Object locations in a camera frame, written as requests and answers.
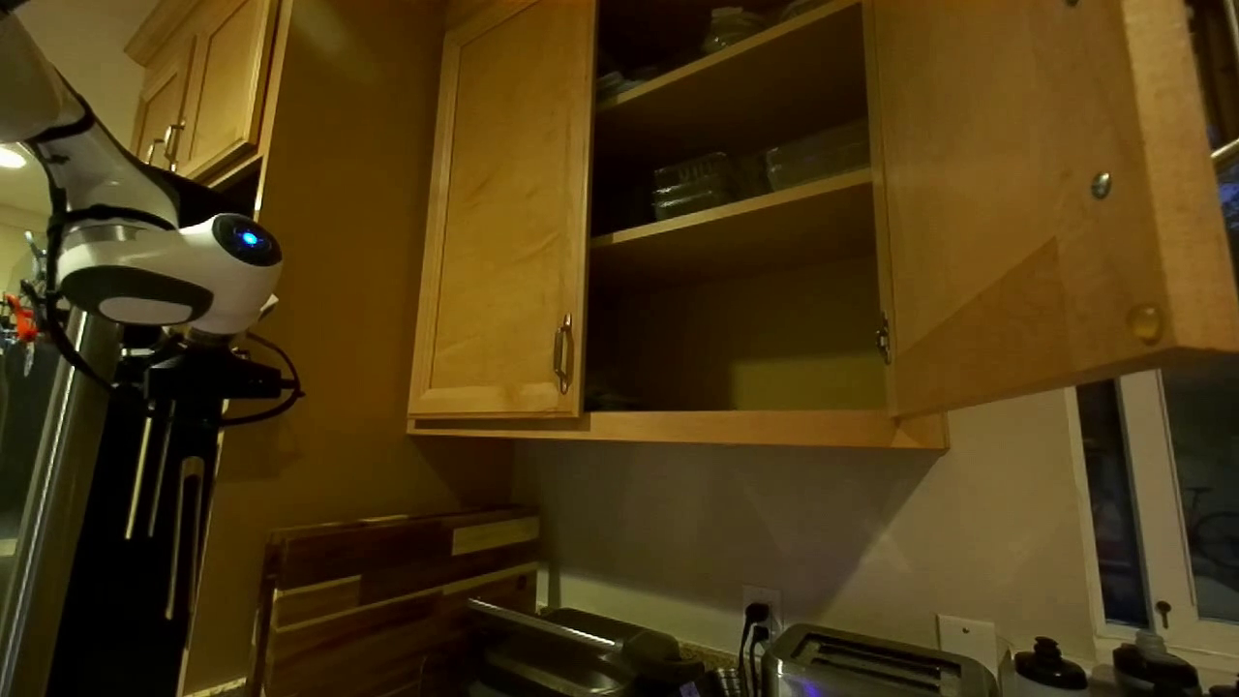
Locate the white wall outlet plate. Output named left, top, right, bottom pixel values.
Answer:
left=932, top=607, right=1008, bottom=672

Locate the clear glassware group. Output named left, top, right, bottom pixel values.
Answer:
left=702, top=0, right=831, bottom=59

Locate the plain wooden cupboard door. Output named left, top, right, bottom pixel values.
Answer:
left=407, top=0, right=599, bottom=427

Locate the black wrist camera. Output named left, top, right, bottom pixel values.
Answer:
left=189, top=356, right=294, bottom=397

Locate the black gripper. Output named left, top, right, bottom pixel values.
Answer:
left=120, top=330, right=236, bottom=420

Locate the stainless steel toaster oven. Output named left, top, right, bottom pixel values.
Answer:
left=460, top=591, right=707, bottom=697

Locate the dark striped wooden cutting board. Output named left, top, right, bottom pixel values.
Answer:
left=261, top=503, right=547, bottom=697

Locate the black power cord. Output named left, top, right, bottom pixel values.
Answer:
left=732, top=595, right=781, bottom=697

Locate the wooden cupboard door with bumper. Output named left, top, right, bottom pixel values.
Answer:
left=858, top=0, right=1239, bottom=427

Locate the white framed window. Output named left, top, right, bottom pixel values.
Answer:
left=1074, top=356, right=1239, bottom=677

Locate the stainless steel refrigerator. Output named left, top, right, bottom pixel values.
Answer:
left=0, top=179, right=231, bottom=697

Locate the silver two-slot toaster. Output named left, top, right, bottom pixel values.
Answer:
left=758, top=618, right=1003, bottom=697

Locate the dark bottle black cap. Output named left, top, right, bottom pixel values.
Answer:
left=1106, top=627, right=1207, bottom=697

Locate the metal cupboard door handle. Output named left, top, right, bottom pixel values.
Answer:
left=551, top=314, right=580, bottom=389

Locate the stack of glass dishes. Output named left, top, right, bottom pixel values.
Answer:
left=744, top=118, right=873, bottom=197
left=647, top=145, right=744, bottom=220

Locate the grey bottle black cap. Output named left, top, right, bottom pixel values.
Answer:
left=999, top=632, right=1097, bottom=697

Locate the wooden wall cupboard with shelves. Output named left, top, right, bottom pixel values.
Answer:
left=407, top=0, right=954, bottom=456

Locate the small wooden wall cupboard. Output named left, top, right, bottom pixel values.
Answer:
left=124, top=0, right=298, bottom=191

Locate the tall wooden side panel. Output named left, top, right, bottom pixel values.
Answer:
left=180, top=0, right=519, bottom=697

